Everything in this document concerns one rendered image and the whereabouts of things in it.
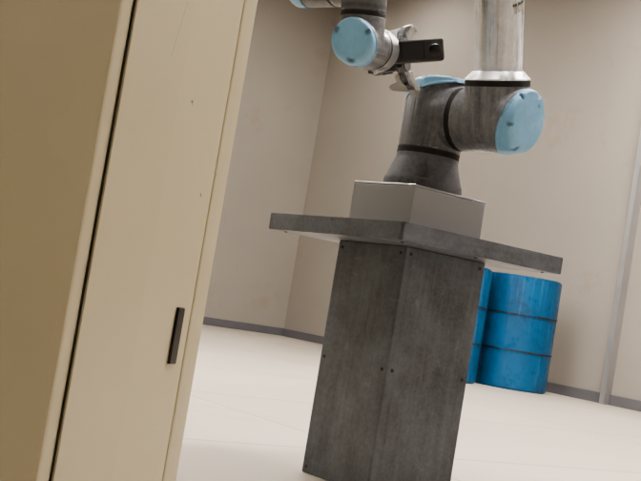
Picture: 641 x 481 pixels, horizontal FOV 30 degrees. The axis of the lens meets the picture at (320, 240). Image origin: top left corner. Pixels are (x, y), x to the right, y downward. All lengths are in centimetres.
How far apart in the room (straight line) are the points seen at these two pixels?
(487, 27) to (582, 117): 740
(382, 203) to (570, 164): 735
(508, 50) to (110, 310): 154
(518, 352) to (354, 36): 690
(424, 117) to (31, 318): 164
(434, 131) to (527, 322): 638
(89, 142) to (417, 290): 150
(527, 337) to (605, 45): 257
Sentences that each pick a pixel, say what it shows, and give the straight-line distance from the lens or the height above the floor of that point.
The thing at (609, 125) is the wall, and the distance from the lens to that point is 991.
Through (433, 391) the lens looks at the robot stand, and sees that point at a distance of 278.
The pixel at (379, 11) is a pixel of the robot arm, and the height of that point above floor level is 98.
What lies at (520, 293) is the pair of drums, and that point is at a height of 72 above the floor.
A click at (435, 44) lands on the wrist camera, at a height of 97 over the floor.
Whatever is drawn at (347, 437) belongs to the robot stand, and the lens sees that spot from 277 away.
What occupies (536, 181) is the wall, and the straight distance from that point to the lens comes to 1031.
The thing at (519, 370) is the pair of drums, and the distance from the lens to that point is 913.
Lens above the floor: 40
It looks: 3 degrees up
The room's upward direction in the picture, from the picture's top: 9 degrees clockwise
